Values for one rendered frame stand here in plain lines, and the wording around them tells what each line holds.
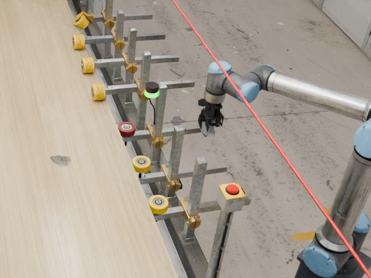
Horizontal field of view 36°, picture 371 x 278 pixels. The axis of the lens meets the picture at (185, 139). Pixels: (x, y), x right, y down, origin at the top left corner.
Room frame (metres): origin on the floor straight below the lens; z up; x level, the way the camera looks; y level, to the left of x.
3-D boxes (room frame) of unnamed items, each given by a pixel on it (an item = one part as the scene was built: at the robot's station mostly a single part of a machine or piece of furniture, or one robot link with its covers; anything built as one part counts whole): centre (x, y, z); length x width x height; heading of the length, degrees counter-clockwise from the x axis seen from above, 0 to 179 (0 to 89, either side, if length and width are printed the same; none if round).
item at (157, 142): (2.13, 0.15, 0.85); 0.13 x 0.06 x 0.05; 25
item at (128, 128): (2.09, 0.28, 0.85); 0.08 x 0.08 x 0.11
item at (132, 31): (2.56, 0.34, 0.93); 0.03 x 0.03 x 0.48; 25
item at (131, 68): (2.58, 0.35, 0.95); 0.13 x 0.06 x 0.05; 25
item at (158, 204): (1.63, 0.07, 0.85); 0.08 x 0.08 x 0.11
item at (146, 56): (2.33, 0.24, 0.93); 0.03 x 0.03 x 0.48; 25
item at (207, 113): (2.01, -0.10, 1.12); 0.09 x 0.08 x 0.12; 26
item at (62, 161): (1.79, 0.50, 0.91); 0.09 x 0.07 x 0.02; 68
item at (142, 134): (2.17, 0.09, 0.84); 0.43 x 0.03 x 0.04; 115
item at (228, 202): (1.42, -0.18, 1.18); 0.07 x 0.07 x 0.08; 25
